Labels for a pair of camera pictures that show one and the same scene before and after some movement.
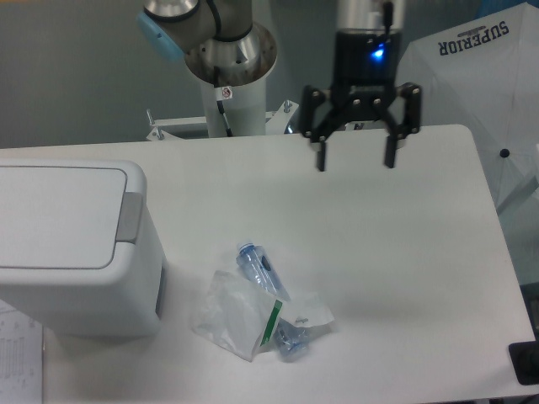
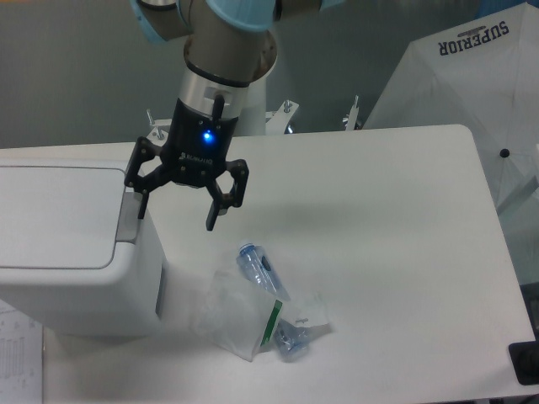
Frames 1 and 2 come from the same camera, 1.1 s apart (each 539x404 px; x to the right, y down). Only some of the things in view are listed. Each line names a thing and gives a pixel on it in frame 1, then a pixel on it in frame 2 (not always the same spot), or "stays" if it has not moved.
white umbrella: (483, 74) stays
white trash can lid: (61, 217) stays
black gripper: (366, 67) to (195, 152)
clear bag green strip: (235, 315) stays
